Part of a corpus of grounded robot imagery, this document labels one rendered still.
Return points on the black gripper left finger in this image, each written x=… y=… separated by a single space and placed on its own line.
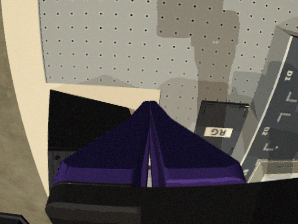
x=115 y=157

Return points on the dark grey regrip nest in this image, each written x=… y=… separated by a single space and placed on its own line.
x=220 y=123

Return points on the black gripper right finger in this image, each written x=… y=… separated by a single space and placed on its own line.
x=179 y=157

